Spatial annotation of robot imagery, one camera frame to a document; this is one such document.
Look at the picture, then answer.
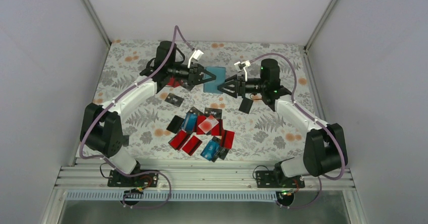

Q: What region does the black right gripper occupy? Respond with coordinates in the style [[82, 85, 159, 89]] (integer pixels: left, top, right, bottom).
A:
[[218, 75, 266, 98]]

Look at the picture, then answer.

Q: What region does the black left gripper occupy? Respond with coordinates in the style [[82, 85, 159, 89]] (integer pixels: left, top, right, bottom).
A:
[[168, 61, 216, 86]]

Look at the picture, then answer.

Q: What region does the blue leather card holder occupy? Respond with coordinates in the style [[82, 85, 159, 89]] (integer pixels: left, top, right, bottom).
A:
[[203, 66, 227, 94]]

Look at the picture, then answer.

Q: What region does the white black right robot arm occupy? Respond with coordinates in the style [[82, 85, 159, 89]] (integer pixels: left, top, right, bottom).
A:
[[218, 59, 348, 187]]

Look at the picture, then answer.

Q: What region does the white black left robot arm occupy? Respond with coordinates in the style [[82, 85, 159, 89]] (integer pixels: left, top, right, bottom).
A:
[[79, 41, 216, 186]]

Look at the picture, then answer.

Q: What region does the plain black card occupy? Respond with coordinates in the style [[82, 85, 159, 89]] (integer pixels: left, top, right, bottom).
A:
[[238, 98, 254, 114]]

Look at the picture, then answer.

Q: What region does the red card with black stripe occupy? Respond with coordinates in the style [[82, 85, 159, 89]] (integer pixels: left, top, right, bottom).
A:
[[166, 78, 182, 88]]

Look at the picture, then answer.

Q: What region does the black VIP card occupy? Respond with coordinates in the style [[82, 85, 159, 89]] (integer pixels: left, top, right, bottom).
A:
[[165, 93, 184, 107]]

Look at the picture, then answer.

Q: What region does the red white glossy card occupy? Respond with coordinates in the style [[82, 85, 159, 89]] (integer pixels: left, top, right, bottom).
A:
[[196, 116, 219, 135]]

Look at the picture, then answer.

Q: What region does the red card front left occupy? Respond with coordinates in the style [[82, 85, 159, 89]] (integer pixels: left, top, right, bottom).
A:
[[169, 130, 191, 151]]

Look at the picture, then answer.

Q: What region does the floral patterned table mat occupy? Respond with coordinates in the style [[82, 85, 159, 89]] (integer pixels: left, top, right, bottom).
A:
[[93, 39, 314, 161]]

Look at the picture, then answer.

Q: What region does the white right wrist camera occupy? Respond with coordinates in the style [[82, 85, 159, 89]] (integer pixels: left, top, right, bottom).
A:
[[234, 60, 251, 82]]

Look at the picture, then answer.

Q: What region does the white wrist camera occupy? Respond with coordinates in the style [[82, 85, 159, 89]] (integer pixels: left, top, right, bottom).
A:
[[187, 49, 204, 68], [234, 60, 251, 82]]

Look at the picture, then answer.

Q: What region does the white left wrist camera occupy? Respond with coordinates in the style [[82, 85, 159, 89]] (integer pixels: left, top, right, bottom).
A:
[[187, 49, 204, 68]]

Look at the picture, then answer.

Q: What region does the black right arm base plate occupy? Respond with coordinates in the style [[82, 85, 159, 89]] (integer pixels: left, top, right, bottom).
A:
[[253, 170, 305, 189]]

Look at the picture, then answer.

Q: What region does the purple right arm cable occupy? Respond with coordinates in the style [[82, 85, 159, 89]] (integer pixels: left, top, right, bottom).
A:
[[249, 52, 348, 210]]

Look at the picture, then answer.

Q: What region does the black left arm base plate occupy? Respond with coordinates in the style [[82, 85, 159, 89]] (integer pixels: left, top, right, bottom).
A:
[[107, 171, 158, 188]]

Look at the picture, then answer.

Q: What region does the aluminium frame rail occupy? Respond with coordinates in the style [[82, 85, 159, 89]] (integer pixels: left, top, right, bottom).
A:
[[55, 158, 355, 191]]

